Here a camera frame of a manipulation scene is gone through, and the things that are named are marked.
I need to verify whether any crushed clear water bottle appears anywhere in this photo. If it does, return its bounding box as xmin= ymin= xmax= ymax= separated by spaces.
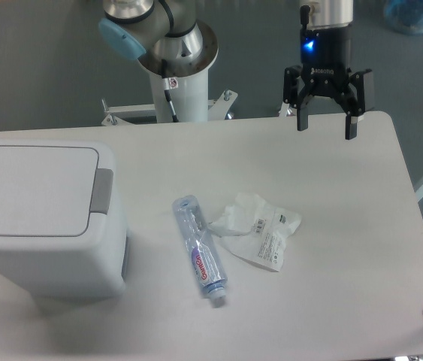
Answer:
xmin=172 ymin=195 xmax=228 ymax=308

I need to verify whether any white trash can lid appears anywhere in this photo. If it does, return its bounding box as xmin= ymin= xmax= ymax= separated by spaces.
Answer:
xmin=0 ymin=145 xmax=113 ymax=237

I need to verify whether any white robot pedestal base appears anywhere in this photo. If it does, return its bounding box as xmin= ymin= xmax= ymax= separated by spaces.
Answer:
xmin=101 ymin=69 xmax=238 ymax=126

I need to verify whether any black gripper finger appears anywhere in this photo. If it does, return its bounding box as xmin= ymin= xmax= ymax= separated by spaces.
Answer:
xmin=333 ymin=68 xmax=375 ymax=140
xmin=283 ymin=65 xmax=319 ymax=131

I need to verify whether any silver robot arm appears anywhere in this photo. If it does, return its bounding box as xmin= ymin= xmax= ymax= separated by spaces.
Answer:
xmin=98 ymin=1 xmax=375 ymax=139

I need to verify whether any white plastic trash can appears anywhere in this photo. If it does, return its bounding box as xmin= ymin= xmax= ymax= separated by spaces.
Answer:
xmin=0 ymin=139 xmax=128 ymax=298

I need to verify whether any crumpled white plastic wrapper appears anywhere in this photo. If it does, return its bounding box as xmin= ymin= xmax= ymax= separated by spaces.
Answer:
xmin=209 ymin=193 xmax=302 ymax=272

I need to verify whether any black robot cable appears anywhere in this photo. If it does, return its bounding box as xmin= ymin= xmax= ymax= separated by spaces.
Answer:
xmin=157 ymin=0 xmax=180 ymax=123

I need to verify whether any blue plastic bag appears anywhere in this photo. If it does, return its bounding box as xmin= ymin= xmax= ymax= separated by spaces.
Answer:
xmin=383 ymin=1 xmax=423 ymax=35

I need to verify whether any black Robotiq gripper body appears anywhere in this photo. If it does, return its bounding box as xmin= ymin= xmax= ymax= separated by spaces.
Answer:
xmin=300 ymin=26 xmax=352 ymax=99

